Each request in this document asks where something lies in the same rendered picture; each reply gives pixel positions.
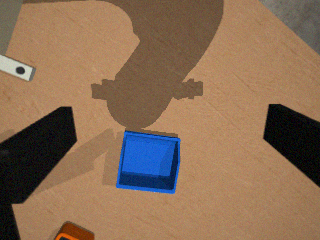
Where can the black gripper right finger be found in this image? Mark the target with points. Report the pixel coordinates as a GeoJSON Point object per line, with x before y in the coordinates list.
{"type": "Point", "coordinates": [296, 137]}

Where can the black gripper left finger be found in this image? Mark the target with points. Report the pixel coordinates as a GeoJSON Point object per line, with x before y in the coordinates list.
{"type": "Point", "coordinates": [27, 157]}

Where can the orange digital multimeter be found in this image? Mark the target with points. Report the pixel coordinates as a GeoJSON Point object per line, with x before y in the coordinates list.
{"type": "Point", "coordinates": [72, 232]}

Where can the blue plastic bin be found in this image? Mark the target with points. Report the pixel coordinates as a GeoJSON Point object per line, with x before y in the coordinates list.
{"type": "Point", "coordinates": [149, 162]}

